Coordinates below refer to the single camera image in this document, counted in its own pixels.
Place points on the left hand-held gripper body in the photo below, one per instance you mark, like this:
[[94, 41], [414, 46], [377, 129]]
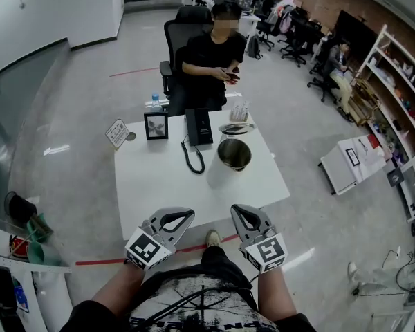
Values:
[[148, 249]]

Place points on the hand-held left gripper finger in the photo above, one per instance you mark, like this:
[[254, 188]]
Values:
[[183, 228], [174, 209]]

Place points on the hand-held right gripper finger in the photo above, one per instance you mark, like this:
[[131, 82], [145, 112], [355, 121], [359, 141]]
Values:
[[259, 216], [239, 225]]

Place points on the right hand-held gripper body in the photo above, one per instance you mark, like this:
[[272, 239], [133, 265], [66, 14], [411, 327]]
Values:
[[266, 252]]

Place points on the steel kettle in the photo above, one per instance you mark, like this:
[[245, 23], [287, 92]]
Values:
[[233, 155]]

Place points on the clear box of tea bags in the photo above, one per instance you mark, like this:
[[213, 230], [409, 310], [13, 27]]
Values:
[[239, 111]]

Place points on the person's left forearm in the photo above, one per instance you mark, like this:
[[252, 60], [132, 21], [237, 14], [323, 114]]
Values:
[[119, 285]]

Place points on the person's right forearm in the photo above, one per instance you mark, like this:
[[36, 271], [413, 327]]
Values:
[[274, 292]]

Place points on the steel kettle lid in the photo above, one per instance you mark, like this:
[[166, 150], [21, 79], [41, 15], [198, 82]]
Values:
[[237, 128]]

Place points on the red bag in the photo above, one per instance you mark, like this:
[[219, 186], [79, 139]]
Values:
[[19, 248]]

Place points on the person's beige shoe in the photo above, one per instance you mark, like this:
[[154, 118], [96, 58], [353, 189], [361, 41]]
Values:
[[213, 238]]

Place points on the person's black trouser leg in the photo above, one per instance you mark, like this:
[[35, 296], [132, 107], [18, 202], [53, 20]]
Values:
[[221, 265]]

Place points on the person's black printed shirt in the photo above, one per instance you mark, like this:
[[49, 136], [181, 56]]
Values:
[[200, 310]]

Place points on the round grey coaster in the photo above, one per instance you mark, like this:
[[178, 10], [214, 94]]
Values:
[[131, 136]]

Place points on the black desk telephone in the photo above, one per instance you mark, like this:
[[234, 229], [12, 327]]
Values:
[[199, 126]]

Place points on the white sign stand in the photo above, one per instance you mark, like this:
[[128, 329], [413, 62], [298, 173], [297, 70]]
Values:
[[116, 133]]

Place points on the white low cabinet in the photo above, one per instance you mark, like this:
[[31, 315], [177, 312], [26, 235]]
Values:
[[347, 171]]

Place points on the white side shelf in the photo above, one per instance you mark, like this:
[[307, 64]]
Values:
[[48, 289]]

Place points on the clear water bottle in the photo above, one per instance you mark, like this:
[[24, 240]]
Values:
[[155, 103]]

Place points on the green dustpan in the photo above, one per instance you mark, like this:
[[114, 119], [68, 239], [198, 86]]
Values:
[[39, 228]]

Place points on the red book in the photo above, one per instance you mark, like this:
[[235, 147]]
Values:
[[370, 141]]

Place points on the black waste bin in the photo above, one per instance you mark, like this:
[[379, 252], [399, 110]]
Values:
[[20, 207]]

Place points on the wooden crate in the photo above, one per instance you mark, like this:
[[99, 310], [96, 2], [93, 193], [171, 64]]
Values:
[[364, 104]]

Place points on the grey backpack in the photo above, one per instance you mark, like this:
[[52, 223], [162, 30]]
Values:
[[254, 46]]

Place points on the black mesh office chair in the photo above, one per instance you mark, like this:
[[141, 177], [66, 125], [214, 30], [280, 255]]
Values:
[[180, 33]]

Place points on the white shelving unit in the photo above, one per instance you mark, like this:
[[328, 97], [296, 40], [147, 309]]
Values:
[[397, 81]]

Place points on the black picture frame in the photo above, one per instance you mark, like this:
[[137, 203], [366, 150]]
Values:
[[156, 126]]

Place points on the black wall screen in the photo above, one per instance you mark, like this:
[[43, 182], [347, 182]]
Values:
[[356, 36]]

